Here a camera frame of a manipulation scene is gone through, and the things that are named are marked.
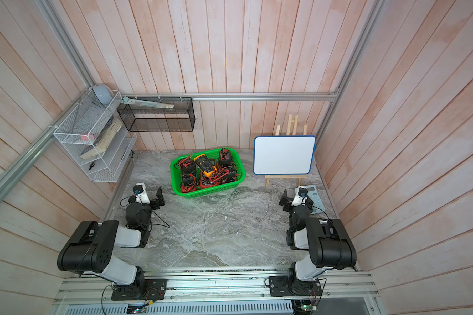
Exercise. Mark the red ANENG multimeter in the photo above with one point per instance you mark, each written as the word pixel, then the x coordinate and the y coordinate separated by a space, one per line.
pixel 207 182

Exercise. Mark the light blue calculator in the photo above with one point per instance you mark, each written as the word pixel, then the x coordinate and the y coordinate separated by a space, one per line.
pixel 316 204

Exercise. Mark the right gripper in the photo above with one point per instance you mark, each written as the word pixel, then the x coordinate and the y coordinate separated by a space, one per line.
pixel 287 208

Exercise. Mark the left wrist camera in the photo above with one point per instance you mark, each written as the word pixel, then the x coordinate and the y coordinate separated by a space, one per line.
pixel 140 193

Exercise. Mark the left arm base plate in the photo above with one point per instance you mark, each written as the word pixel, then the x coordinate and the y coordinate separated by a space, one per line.
pixel 147 289

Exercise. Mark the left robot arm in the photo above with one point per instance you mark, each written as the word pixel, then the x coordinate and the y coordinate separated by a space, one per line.
pixel 90 248

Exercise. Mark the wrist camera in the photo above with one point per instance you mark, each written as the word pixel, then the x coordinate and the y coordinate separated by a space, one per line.
pixel 301 196
pixel 140 193

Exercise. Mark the green DT9205A multimeter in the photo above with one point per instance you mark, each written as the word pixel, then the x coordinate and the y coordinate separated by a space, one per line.
pixel 227 173

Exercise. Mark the black mesh wall basket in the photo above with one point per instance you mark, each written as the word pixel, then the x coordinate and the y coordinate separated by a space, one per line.
pixel 180 119

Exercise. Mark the book on wire shelf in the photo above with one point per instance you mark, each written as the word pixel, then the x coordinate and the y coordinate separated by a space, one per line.
pixel 99 147

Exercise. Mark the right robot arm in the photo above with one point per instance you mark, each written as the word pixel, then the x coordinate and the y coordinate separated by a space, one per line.
pixel 311 229

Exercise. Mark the white wire wall shelf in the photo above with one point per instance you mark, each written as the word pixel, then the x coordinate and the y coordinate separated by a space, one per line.
pixel 83 125

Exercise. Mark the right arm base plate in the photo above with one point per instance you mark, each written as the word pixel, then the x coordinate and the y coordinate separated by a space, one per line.
pixel 283 286

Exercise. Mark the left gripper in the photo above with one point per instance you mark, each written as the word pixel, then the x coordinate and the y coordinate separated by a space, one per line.
pixel 156 205

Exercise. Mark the green plastic basket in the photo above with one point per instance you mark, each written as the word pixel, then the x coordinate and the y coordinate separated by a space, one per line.
pixel 212 154

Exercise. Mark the grey computer mouse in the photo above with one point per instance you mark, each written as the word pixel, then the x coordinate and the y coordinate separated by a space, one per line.
pixel 103 93

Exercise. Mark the yellow black multimeter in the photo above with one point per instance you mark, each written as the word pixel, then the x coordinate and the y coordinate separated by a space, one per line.
pixel 207 166

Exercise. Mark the paper in mesh basket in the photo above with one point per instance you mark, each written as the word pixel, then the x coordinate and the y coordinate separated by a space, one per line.
pixel 136 103

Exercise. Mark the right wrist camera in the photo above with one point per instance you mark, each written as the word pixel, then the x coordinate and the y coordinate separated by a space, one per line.
pixel 301 196

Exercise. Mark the small black multimeter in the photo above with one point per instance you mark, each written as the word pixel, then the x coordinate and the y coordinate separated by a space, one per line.
pixel 225 157
pixel 187 165

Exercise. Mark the blue framed whiteboard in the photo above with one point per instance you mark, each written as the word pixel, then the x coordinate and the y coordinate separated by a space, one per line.
pixel 283 155

